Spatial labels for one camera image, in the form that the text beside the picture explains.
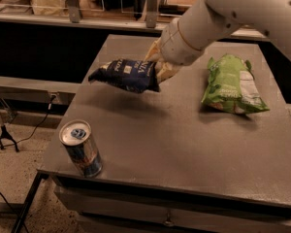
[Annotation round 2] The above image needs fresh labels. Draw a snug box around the black power cable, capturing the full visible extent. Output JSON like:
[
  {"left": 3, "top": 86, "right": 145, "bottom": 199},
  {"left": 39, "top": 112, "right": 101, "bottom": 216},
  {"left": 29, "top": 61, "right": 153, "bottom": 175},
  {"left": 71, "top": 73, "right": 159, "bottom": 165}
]
[{"left": 0, "top": 94, "right": 57, "bottom": 150}]

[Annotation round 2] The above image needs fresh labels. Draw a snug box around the redbull can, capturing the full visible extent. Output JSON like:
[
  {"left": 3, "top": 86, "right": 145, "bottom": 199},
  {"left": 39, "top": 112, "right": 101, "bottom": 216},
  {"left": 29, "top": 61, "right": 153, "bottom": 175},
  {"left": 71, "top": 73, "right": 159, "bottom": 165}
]
[{"left": 59, "top": 119, "right": 103, "bottom": 178}]

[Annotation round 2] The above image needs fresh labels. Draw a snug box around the black table leg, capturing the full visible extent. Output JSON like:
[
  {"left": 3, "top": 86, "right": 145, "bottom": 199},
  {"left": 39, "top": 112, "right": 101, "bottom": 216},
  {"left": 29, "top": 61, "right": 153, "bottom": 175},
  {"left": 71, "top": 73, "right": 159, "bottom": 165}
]
[{"left": 11, "top": 172, "right": 49, "bottom": 233}]

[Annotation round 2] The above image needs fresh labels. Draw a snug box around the grey table drawer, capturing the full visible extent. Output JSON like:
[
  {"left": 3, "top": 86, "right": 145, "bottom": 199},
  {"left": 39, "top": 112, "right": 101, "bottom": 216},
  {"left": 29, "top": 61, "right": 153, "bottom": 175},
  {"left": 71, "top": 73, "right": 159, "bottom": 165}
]
[{"left": 54, "top": 186, "right": 291, "bottom": 233}]

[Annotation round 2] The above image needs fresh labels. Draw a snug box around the grey metal post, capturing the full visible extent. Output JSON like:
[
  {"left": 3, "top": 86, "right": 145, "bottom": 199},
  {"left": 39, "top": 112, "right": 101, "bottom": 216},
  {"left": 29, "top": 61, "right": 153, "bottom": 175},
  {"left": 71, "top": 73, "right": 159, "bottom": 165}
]
[
  {"left": 145, "top": 0, "right": 158, "bottom": 28},
  {"left": 66, "top": 0, "right": 81, "bottom": 23}
]

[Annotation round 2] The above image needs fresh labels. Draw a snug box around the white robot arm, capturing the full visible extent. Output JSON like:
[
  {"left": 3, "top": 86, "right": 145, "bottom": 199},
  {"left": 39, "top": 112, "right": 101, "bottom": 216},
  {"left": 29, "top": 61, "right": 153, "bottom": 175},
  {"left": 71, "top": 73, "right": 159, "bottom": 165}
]
[{"left": 145, "top": 0, "right": 291, "bottom": 82}]

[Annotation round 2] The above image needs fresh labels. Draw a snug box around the black tripod stand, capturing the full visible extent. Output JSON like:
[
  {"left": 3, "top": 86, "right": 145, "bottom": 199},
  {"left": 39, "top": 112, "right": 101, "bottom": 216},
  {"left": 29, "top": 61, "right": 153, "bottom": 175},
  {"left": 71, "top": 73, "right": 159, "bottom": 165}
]
[{"left": 0, "top": 113, "right": 19, "bottom": 152}]

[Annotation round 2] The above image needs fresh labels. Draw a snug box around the blue chip bag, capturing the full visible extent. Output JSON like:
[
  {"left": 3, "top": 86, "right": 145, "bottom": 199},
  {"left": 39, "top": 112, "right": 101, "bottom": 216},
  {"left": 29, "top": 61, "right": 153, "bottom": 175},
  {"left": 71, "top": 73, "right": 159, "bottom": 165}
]
[{"left": 88, "top": 58, "right": 160, "bottom": 93}]

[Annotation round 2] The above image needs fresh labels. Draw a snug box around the green chip bag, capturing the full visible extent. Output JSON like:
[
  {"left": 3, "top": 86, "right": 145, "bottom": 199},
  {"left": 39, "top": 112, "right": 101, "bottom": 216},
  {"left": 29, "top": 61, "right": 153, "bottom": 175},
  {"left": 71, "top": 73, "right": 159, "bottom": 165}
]
[{"left": 202, "top": 54, "right": 269, "bottom": 115}]

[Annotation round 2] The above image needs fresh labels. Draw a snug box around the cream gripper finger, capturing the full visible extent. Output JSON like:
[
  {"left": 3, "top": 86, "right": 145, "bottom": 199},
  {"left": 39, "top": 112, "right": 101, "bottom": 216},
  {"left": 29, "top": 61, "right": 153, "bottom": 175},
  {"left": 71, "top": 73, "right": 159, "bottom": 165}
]
[
  {"left": 155, "top": 61, "right": 181, "bottom": 83},
  {"left": 145, "top": 39, "right": 161, "bottom": 62}
]

